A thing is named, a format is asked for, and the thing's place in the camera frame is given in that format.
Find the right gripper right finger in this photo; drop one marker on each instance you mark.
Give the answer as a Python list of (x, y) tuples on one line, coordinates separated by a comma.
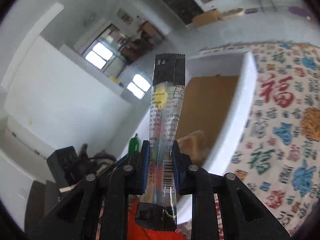
[(222, 205)]

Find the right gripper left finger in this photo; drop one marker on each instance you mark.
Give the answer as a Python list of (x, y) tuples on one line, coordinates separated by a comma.
[(97, 208)]

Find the long grey snack bar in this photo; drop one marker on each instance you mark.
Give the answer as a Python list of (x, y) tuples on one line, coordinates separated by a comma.
[(167, 93)]

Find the orange sleeve forearm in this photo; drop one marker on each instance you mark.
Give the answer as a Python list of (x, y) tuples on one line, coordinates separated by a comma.
[(138, 229)]

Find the patterned woven table cloth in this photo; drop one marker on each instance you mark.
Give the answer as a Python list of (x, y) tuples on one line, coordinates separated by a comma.
[(277, 155)]

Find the green bottle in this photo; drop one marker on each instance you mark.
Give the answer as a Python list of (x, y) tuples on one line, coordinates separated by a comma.
[(133, 145)]

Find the white storage box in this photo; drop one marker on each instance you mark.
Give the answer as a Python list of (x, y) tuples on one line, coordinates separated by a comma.
[(218, 97)]

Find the cardboard box on floor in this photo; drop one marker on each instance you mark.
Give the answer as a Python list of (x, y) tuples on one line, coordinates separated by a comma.
[(208, 17)]

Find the round cat scratcher bed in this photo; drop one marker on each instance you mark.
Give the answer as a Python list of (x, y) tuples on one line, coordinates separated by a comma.
[(233, 13)]

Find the purple floor mat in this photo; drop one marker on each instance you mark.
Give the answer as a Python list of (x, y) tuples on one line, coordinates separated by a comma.
[(299, 11)]

